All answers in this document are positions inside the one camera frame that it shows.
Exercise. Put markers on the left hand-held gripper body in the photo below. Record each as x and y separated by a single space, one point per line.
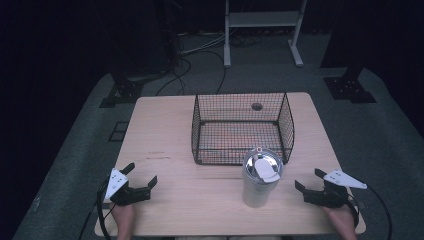
130 195

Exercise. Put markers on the person's left hand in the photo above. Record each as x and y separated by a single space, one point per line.
124 220

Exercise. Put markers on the white metal stand frame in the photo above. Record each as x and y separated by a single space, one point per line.
263 18

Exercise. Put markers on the person's right hand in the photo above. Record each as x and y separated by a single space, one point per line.
343 221

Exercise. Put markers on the silver tumbler with lid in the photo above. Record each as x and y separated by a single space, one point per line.
260 180

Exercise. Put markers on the round black table grommet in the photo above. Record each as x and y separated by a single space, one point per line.
256 107

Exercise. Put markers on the black stand base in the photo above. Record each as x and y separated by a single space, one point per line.
125 90
348 88

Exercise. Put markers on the black floor hatch frame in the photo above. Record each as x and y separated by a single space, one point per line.
118 131

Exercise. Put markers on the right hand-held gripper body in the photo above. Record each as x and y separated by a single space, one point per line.
328 197

